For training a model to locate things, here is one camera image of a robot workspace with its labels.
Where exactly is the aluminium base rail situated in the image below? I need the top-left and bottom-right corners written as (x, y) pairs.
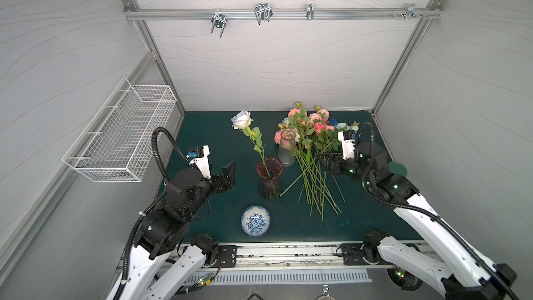
top-left (220, 240), bottom-right (395, 272)

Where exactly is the clear ribbed glass vase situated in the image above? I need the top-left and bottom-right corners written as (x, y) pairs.
top-left (278, 129), bottom-right (296, 167)

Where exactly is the peach pink peony spray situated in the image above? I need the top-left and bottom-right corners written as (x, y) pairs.
top-left (274, 123), bottom-right (301, 145)

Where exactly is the blue white porcelain bowl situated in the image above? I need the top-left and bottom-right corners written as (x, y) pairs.
top-left (241, 205), bottom-right (271, 238)

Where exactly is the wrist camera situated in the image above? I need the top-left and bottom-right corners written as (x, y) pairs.
top-left (187, 145), bottom-right (211, 179)
top-left (337, 130), bottom-right (356, 160)

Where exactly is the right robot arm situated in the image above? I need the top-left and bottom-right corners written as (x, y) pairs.
top-left (319, 122), bottom-right (518, 299)

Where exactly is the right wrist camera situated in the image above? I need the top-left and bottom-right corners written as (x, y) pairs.
top-left (337, 130), bottom-right (356, 160)

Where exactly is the aluminium crossbar rail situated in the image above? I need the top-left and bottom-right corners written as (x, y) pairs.
top-left (125, 6), bottom-right (445, 21)

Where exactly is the dark red glass vase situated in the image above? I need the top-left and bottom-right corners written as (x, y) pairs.
top-left (256, 156), bottom-right (284, 200)

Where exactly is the small pink rose spray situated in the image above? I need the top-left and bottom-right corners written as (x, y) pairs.
top-left (284, 102), bottom-right (330, 127)

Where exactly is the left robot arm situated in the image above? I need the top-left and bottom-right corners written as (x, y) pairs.
top-left (108, 127), bottom-right (236, 299)

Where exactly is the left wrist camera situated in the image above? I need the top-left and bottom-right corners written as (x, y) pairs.
top-left (187, 145), bottom-right (211, 179)

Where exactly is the white rose stem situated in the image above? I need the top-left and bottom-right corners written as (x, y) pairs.
top-left (231, 111), bottom-right (271, 178)

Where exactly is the metal hook clamp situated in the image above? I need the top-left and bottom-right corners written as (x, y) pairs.
top-left (391, 4), bottom-right (429, 21)
top-left (306, 4), bottom-right (315, 21)
top-left (210, 12), bottom-right (228, 38)
top-left (253, 3), bottom-right (273, 25)

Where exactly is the white wire basket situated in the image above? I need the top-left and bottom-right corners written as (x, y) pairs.
top-left (62, 77), bottom-right (176, 183)

